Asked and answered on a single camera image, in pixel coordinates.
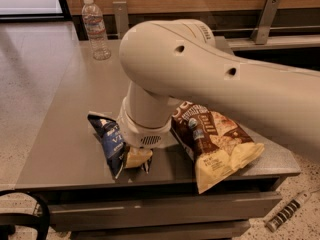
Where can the blue chip bag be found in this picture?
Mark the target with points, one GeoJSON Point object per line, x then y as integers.
{"type": "Point", "coordinates": [112, 141]}

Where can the metal wall bracket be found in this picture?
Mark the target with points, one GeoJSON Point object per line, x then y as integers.
{"type": "Point", "coordinates": [266, 19]}
{"type": "Point", "coordinates": [121, 17]}

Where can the left metal wall bracket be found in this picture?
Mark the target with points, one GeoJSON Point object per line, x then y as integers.
{"type": "Point", "coordinates": [121, 17]}

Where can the white power strip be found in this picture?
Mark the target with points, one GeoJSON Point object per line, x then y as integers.
{"type": "Point", "coordinates": [288, 211]}

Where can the right metal wall bracket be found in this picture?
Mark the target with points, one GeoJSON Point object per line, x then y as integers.
{"type": "Point", "coordinates": [266, 19]}

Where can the black chair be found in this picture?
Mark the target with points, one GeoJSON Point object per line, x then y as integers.
{"type": "Point", "coordinates": [8, 221]}

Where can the clear plastic water bottle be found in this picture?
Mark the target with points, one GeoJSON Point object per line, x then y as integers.
{"type": "Point", "coordinates": [95, 28]}

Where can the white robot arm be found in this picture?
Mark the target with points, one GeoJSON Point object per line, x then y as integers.
{"type": "Point", "coordinates": [168, 62]}

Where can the grey table drawer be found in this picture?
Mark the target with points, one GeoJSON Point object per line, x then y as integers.
{"type": "Point", "coordinates": [163, 211]}

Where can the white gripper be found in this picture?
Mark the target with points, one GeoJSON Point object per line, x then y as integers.
{"type": "Point", "coordinates": [140, 135]}

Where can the brown yellow sea salt chip bag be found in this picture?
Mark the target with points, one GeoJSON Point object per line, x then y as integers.
{"type": "Point", "coordinates": [217, 145]}

